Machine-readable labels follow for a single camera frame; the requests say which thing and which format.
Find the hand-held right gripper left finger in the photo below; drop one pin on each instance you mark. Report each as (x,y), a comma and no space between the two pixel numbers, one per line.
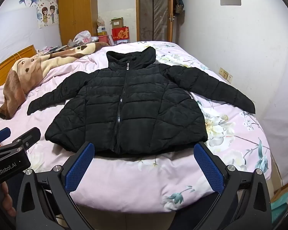
(79,165)

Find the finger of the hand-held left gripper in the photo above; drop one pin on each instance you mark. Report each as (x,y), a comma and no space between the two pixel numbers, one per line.
(1,134)
(28,136)

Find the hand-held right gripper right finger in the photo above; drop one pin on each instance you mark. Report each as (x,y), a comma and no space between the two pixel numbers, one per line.
(207,165)

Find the black puffer jacket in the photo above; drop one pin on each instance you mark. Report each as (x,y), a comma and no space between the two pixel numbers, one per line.
(139,105)

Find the person's left hand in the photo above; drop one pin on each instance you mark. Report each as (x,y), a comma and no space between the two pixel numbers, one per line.
(9,203)

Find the pink floral quilt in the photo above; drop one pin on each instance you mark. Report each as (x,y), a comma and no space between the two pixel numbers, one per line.
(134,179)

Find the brown dog print blanket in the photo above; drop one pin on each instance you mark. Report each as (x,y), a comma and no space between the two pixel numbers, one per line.
(21,76)

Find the wooden headboard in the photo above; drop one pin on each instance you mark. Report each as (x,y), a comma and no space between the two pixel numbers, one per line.
(4,69)

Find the white plastic bag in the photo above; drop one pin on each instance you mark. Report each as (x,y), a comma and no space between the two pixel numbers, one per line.
(82,37)

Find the pink bin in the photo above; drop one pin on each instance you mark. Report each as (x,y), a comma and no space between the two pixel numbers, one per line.
(103,39)

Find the yellow and blue box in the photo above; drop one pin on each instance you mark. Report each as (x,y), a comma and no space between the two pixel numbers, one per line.
(102,31)

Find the wooden wardrobe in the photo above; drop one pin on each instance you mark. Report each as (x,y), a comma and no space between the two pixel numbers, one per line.
(79,12)

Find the clear plastic bag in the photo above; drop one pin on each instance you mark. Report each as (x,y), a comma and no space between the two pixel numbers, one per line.
(100,22)

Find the red gift box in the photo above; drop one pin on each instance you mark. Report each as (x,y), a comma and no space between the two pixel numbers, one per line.
(121,34)

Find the open cardboard box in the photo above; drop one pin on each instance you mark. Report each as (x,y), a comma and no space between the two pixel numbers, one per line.
(116,23)

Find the wooden doorway with screen curtain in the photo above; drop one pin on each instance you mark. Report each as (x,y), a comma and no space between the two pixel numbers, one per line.
(153,12)

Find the wall socket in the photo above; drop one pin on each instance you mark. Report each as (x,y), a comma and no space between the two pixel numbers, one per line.
(225,74)

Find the white wall cloth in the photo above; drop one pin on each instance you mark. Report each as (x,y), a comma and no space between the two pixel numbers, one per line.
(14,28)

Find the cartoon couple wall sticker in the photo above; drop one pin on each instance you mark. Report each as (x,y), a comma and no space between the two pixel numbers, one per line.
(46,14)

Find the blue flower wall sticker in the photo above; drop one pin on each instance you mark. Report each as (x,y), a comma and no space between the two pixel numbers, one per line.
(26,0)

